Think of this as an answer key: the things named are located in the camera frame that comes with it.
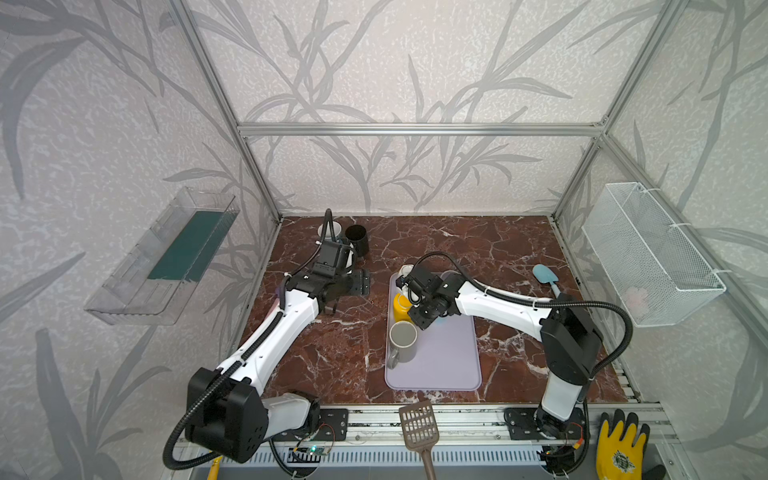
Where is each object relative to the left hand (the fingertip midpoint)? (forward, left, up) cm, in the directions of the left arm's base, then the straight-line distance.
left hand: (362, 270), depth 83 cm
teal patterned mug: (+22, +12, -8) cm, 26 cm away
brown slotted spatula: (-37, -16, -14) cm, 42 cm away
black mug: (+21, +5, -10) cm, 23 cm away
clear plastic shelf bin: (-13, +43, +14) cm, 47 cm away
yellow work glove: (-41, -61, -13) cm, 75 cm away
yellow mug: (-7, -11, -7) cm, 15 cm away
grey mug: (-17, -12, -6) cm, 21 cm away
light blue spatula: (+10, -61, -17) cm, 64 cm away
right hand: (-6, -16, -10) cm, 20 cm away
